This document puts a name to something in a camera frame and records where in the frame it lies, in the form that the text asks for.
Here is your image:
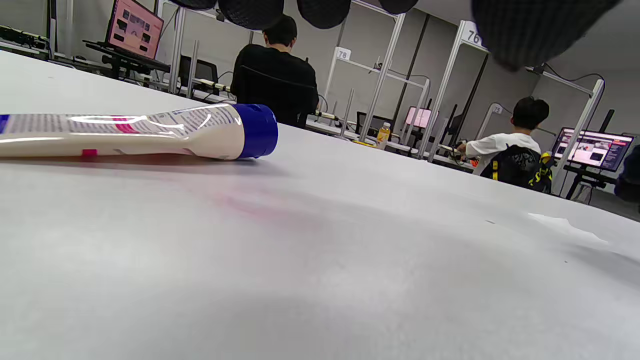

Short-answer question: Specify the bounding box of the person's left hand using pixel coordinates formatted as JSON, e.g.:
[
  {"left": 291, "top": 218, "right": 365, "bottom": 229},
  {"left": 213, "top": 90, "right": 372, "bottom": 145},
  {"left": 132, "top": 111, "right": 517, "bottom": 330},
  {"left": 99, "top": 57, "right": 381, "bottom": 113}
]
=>
[{"left": 170, "top": 0, "right": 621, "bottom": 71}]

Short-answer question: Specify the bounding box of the white hand cream tube blue cap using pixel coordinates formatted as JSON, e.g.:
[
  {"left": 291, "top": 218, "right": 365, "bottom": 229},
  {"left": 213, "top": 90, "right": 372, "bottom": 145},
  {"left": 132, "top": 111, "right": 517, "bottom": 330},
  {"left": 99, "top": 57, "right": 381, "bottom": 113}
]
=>
[{"left": 0, "top": 103, "right": 279, "bottom": 161}]

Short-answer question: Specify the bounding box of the monitor with bright screen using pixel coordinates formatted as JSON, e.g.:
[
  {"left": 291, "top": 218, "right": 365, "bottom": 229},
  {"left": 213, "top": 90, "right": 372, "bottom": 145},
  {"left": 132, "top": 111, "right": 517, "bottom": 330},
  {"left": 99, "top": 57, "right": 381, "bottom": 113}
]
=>
[{"left": 551, "top": 127, "right": 636, "bottom": 173}]

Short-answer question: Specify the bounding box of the black and yellow backpack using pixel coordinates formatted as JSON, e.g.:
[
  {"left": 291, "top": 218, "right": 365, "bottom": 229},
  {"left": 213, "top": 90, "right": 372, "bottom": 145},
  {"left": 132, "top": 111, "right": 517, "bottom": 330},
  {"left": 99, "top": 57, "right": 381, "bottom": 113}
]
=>
[{"left": 480, "top": 145, "right": 553, "bottom": 193}]

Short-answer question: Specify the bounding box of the small pink screen monitor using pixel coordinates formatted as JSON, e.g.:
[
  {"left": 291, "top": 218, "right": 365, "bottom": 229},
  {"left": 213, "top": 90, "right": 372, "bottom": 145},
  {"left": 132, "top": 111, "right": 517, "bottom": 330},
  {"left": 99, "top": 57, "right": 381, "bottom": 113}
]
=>
[{"left": 404, "top": 106, "right": 434, "bottom": 130}]

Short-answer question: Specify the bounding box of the white metal frame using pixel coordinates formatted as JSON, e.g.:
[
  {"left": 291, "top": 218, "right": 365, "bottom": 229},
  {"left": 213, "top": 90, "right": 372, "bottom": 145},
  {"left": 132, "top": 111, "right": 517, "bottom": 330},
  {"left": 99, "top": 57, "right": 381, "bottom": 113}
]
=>
[
  {"left": 417, "top": 20, "right": 490, "bottom": 161},
  {"left": 525, "top": 65, "right": 607, "bottom": 196},
  {"left": 320, "top": 46, "right": 432, "bottom": 147}
]

